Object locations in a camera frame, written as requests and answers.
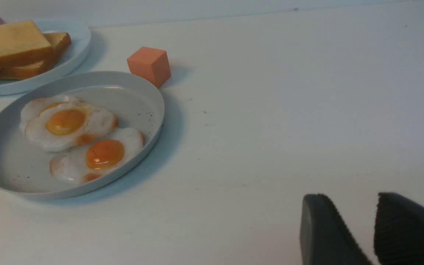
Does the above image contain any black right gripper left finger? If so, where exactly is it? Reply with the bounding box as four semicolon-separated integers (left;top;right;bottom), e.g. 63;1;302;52
300;194;372;265

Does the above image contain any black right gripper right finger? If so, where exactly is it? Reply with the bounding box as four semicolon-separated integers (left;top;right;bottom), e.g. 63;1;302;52
374;192;424;265

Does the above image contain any fried egg top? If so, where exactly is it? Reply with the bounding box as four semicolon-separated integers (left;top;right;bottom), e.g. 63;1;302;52
19;95;80;135

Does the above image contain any fried egg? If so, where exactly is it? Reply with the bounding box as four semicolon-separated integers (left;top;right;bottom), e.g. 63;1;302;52
19;95;80;135
49;127;145;185
22;101;118;152

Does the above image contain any toast slice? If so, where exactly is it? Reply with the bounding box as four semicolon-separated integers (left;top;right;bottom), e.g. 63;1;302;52
0;20;54;69
0;32;71;80

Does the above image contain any fried egg near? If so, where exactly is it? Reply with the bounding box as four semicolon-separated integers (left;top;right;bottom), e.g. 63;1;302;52
49;127;145;185

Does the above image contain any orange foam cube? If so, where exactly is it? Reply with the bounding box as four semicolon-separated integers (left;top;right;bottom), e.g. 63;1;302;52
127;47;171;89

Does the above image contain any fried egg middle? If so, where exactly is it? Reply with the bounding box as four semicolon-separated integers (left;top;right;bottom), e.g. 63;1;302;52
22;101;118;152

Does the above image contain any light blue plate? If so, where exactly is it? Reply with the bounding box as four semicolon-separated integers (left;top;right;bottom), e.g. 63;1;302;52
0;20;91;96

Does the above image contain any grey speckled plate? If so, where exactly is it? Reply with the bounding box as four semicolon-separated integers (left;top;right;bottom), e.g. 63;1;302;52
0;71;165;200

